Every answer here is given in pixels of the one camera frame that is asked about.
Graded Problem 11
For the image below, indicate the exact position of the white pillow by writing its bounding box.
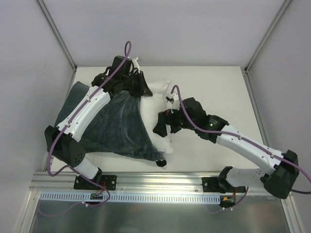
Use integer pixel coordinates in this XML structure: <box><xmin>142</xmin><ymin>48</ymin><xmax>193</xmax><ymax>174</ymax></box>
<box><xmin>140</xmin><ymin>79</ymin><xmax>173</xmax><ymax>154</ymax></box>

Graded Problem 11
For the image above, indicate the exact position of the zebra and grey pillowcase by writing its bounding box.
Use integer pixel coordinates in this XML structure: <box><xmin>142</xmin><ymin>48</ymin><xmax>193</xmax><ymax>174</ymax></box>
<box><xmin>55</xmin><ymin>81</ymin><xmax>167</xmax><ymax>168</ymax></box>

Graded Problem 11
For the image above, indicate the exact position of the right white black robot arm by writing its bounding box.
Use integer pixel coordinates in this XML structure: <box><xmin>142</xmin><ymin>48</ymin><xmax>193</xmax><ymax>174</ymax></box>
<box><xmin>153</xmin><ymin>98</ymin><xmax>299</xmax><ymax>199</ymax></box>

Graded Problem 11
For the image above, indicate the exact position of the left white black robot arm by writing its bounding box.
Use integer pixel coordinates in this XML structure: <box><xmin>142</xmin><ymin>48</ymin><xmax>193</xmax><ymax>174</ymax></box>
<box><xmin>44</xmin><ymin>56</ymin><xmax>153</xmax><ymax>189</ymax></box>

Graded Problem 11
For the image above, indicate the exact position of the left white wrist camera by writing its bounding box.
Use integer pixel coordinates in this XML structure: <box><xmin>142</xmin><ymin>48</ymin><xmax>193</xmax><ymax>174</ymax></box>
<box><xmin>130</xmin><ymin>57</ymin><xmax>140</xmax><ymax>74</ymax></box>

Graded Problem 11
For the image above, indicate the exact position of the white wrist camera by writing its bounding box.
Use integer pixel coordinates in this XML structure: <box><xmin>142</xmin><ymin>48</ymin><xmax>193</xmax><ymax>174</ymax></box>
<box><xmin>165</xmin><ymin>92</ymin><xmax>180</xmax><ymax>109</ymax></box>
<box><xmin>130</xmin><ymin>57</ymin><xmax>140</xmax><ymax>74</ymax></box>

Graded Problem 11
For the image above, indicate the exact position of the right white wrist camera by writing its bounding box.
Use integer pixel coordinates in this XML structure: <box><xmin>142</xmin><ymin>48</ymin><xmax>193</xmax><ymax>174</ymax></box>
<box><xmin>165</xmin><ymin>92</ymin><xmax>180</xmax><ymax>109</ymax></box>

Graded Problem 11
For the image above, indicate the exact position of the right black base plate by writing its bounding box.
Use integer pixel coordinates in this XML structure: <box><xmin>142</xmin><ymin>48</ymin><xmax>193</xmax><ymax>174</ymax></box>
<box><xmin>201</xmin><ymin>177</ymin><xmax>221</xmax><ymax>193</ymax></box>

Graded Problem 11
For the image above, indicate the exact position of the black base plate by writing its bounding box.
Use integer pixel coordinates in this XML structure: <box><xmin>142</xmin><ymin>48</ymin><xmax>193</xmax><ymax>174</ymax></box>
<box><xmin>73</xmin><ymin>174</ymin><xmax>117</xmax><ymax>191</ymax></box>
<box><xmin>201</xmin><ymin>177</ymin><xmax>221</xmax><ymax>193</ymax></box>

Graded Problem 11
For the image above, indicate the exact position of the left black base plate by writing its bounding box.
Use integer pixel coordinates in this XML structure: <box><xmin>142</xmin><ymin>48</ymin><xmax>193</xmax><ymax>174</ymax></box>
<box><xmin>73</xmin><ymin>174</ymin><xmax>117</xmax><ymax>191</ymax></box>

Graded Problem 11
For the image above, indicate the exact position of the left aluminium frame post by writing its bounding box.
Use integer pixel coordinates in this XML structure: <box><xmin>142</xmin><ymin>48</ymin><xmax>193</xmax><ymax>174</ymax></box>
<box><xmin>35</xmin><ymin>0</ymin><xmax>77</xmax><ymax>71</ymax></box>

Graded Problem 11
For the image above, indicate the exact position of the aluminium frame post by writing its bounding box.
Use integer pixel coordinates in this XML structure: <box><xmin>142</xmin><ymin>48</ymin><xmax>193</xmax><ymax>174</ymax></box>
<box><xmin>244</xmin><ymin>0</ymin><xmax>293</xmax><ymax>74</ymax></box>
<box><xmin>35</xmin><ymin>0</ymin><xmax>77</xmax><ymax>71</ymax></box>

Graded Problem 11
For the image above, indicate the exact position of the aluminium mounting rail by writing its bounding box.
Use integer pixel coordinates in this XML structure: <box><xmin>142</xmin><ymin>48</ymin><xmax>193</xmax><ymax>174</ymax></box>
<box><xmin>29</xmin><ymin>172</ymin><xmax>219</xmax><ymax>194</ymax></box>

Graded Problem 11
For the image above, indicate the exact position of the white slotted cable duct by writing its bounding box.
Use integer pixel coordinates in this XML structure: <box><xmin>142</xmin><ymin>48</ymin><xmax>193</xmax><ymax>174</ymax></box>
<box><xmin>39</xmin><ymin>191</ymin><xmax>221</xmax><ymax>205</ymax></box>

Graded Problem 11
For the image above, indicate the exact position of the right aluminium frame post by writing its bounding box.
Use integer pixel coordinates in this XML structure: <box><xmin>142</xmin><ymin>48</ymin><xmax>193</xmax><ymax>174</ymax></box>
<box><xmin>244</xmin><ymin>0</ymin><xmax>293</xmax><ymax>74</ymax></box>

